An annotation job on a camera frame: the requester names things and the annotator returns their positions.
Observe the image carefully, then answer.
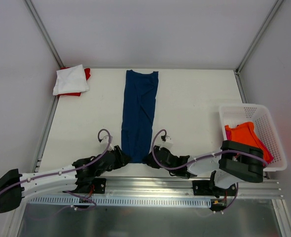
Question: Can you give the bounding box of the left aluminium frame post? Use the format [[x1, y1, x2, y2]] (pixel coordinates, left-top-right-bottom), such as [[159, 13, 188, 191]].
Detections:
[[23, 0, 65, 68]]

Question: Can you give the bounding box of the white plastic basket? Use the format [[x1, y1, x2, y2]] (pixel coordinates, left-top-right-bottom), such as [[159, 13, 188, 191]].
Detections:
[[219, 103, 288, 172]]

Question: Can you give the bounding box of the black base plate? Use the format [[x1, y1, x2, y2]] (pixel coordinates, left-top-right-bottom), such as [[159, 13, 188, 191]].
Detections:
[[85, 178, 107, 194], [192, 180, 237, 198]]

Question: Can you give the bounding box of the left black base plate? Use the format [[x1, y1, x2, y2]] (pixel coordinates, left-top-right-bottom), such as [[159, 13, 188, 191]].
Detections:
[[85, 178, 107, 194]]

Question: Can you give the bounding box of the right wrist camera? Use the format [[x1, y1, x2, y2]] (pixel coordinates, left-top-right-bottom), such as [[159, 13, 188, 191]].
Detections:
[[160, 135, 174, 150]]

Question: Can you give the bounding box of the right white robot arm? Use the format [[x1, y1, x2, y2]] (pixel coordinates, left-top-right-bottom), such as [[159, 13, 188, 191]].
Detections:
[[143, 140, 268, 198]]

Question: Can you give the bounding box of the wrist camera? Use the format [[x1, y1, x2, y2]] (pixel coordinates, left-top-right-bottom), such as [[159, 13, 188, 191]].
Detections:
[[100, 135, 114, 151], [160, 135, 174, 150]]

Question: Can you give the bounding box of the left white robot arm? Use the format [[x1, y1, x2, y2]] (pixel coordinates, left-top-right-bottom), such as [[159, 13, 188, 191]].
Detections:
[[0, 146, 131, 213]]

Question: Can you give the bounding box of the aluminium frame post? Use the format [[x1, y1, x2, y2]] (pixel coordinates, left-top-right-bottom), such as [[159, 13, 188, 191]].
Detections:
[[235, 0, 284, 76], [23, 0, 65, 68]]

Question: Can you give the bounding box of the orange t shirt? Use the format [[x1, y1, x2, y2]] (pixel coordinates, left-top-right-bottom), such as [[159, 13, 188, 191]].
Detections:
[[224, 122, 274, 164]]

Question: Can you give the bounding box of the white slotted cable duct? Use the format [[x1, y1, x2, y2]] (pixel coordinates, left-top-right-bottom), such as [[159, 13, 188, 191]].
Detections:
[[29, 195, 212, 208]]

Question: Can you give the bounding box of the right aluminium frame post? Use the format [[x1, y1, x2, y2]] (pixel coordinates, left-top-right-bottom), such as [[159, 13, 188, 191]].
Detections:
[[235, 0, 284, 76]]

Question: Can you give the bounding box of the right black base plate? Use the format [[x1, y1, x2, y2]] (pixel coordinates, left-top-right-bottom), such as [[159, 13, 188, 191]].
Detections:
[[192, 180, 237, 198]]

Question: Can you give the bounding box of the aluminium mounting rail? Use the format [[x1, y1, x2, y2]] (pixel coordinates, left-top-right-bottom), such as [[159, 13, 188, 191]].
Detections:
[[16, 174, 283, 199]]

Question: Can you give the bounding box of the folded white t shirt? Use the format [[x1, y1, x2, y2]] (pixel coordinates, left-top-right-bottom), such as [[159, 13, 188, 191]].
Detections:
[[53, 64, 90, 96]]

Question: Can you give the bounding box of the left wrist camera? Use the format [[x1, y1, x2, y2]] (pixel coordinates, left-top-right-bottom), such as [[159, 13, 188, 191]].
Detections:
[[100, 135, 114, 151]]

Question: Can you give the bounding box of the folded red t shirt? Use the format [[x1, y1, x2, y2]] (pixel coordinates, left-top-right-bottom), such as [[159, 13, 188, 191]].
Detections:
[[59, 68, 91, 97]]

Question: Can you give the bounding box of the blue printed t shirt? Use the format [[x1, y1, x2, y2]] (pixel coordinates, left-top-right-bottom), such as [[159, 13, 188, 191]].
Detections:
[[121, 70, 159, 163]]

